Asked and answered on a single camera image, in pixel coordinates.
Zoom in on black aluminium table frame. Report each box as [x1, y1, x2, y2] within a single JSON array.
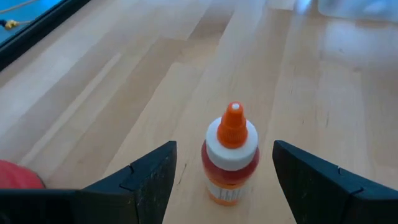
[[0, 0, 91, 72]]

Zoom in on large orange food coloring bottle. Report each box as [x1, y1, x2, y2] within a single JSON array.
[[201, 101, 261, 207]]

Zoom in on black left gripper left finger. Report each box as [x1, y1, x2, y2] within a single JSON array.
[[77, 140, 177, 224]]

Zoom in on tan floor cable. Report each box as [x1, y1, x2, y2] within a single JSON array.
[[0, 0, 40, 31]]

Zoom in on translucent white plastic container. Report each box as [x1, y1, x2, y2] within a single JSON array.
[[317, 0, 398, 24]]

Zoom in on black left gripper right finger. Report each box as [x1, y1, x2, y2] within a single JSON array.
[[272, 139, 398, 224]]

